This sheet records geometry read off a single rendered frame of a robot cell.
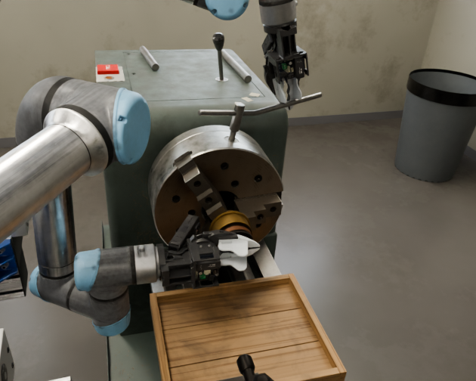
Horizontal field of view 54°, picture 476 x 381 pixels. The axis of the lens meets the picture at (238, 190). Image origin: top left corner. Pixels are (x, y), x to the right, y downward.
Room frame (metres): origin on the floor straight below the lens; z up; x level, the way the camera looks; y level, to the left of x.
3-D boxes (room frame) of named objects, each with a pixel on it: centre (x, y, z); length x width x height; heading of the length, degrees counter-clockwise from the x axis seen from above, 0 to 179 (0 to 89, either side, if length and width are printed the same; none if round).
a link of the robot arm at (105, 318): (0.69, 0.26, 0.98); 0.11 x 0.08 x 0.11; 69
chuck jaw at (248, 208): (0.92, -0.06, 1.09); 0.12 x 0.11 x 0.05; 107
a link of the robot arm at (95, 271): (0.68, 0.24, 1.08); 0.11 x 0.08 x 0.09; 106
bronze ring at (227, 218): (0.82, 0.01, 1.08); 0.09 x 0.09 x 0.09; 17
